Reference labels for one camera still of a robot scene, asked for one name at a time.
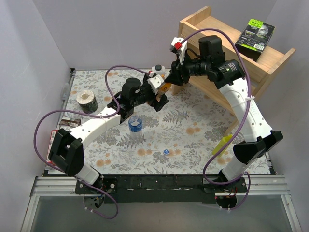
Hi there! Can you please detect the wooden shelf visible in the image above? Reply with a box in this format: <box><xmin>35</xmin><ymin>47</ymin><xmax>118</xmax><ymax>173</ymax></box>
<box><xmin>171</xmin><ymin>5</ymin><xmax>296</xmax><ymax>136</ymax></box>

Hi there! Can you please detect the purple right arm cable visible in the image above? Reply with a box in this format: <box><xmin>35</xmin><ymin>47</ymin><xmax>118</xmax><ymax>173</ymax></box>
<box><xmin>180</xmin><ymin>28</ymin><xmax>253</xmax><ymax>210</ymax></box>

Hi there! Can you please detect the chocolate bar wrapper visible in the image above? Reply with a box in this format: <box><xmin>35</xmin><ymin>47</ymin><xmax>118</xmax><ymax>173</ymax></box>
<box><xmin>59</xmin><ymin>119</ymin><xmax>82</xmax><ymax>128</ymax></box>

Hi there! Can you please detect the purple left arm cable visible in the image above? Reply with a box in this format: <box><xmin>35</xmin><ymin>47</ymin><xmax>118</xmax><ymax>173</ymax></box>
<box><xmin>33</xmin><ymin>64</ymin><xmax>152</xmax><ymax>220</ymax></box>

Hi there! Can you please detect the yellow squeeze bottle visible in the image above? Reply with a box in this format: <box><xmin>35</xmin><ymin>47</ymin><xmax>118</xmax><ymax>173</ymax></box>
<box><xmin>211</xmin><ymin>134</ymin><xmax>233</xmax><ymax>158</ymax></box>

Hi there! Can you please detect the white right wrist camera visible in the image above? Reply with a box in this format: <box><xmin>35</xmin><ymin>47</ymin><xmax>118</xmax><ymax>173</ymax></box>
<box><xmin>170</xmin><ymin>37</ymin><xmax>187</xmax><ymax>65</ymax></box>

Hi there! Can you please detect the white square lotion bottle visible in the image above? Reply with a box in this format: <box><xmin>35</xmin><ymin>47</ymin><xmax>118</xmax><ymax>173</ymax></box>
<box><xmin>151</xmin><ymin>64</ymin><xmax>166</xmax><ymax>75</ymax></box>

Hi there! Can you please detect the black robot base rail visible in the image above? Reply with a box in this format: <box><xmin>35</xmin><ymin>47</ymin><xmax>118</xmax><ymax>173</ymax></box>
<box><xmin>74</xmin><ymin>173</ymin><xmax>249</xmax><ymax>210</ymax></box>

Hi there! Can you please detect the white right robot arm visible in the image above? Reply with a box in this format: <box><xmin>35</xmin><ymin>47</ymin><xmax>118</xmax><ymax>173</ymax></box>
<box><xmin>165</xmin><ymin>35</ymin><xmax>283</xmax><ymax>192</ymax></box>

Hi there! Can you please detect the red snack box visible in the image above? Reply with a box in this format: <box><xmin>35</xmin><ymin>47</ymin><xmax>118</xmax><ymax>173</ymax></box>
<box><xmin>46</xmin><ymin>130</ymin><xmax>57</xmax><ymax>166</ymax></box>

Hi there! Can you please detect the black green product box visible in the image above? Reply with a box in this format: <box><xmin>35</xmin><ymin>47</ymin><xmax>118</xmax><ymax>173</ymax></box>
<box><xmin>235</xmin><ymin>19</ymin><xmax>276</xmax><ymax>61</ymax></box>

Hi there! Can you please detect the orange juice bottle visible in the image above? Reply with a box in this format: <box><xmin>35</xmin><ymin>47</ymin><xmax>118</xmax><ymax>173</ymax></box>
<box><xmin>154</xmin><ymin>75</ymin><xmax>171</xmax><ymax>102</ymax></box>

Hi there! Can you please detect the blue label water bottle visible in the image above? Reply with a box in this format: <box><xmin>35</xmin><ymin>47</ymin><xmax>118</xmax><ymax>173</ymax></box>
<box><xmin>128</xmin><ymin>115</ymin><xmax>142</xmax><ymax>140</ymax></box>

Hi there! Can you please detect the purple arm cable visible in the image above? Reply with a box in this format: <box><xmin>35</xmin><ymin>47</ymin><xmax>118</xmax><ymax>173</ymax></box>
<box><xmin>33</xmin><ymin>64</ymin><xmax>152</xmax><ymax>220</ymax></box>
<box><xmin>180</xmin><ymin>28</ymin><xmax>253</xmax><ymax>210</ymax></box>

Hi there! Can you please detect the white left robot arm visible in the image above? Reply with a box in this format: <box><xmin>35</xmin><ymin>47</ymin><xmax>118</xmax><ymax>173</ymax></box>
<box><xmin>48</xmin><ymin>75</ymin><xmax>168</xmax><ymax>193</ymax></box>

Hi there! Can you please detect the small clear bottle at wall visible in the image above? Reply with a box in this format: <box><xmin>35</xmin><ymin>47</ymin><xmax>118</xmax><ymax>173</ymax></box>
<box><xmin>60</xmin><ymin>83</ymin><xmax>70</xmax><ymax>101</ymax></box>

